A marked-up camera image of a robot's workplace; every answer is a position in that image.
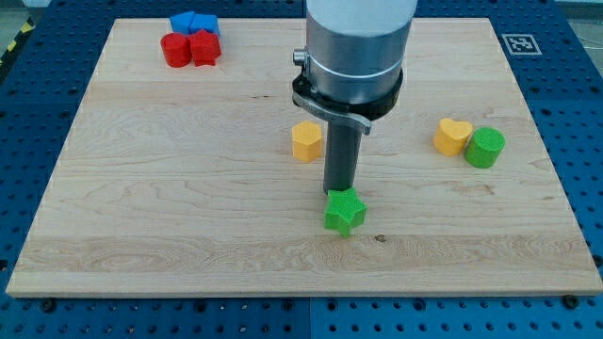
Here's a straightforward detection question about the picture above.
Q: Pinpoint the yellow hexagon block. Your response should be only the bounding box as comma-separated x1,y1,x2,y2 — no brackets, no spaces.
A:
291,121,323,162

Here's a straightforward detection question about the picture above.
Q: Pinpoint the green star block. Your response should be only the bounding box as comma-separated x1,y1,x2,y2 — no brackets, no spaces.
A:
324,187,367,238

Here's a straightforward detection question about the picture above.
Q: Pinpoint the red star block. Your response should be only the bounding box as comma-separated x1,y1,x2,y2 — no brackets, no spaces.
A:
188,29,221,67

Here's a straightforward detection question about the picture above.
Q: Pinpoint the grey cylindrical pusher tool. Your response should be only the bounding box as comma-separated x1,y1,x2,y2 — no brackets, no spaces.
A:
323,122,362,193

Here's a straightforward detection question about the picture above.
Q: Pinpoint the wooden board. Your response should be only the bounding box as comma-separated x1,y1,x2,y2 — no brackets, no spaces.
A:
7,18,602,299

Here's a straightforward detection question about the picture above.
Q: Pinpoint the yellow heart block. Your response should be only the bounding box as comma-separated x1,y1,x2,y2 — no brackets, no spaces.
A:
432,118,473,156

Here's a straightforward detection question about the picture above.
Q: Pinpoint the red cylinder block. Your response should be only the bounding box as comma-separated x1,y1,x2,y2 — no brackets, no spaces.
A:
160,32,191,68

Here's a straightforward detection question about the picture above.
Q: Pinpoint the blue cube block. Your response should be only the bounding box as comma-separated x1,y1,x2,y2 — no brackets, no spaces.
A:
189,13,220,35

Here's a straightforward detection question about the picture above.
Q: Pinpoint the green cylinder block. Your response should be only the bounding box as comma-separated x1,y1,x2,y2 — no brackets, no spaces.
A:
464,126,506,169

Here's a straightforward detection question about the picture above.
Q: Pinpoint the blue pentagon block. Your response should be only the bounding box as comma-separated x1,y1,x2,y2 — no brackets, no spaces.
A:
170,11,195,35

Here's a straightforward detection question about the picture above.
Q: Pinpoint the fiducial marker tag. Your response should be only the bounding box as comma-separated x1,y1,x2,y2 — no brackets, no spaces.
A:
502,33,542,56

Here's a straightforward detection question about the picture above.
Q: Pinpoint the black yellow hazard tape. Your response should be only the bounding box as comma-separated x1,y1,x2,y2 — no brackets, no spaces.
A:
1,17,35,68

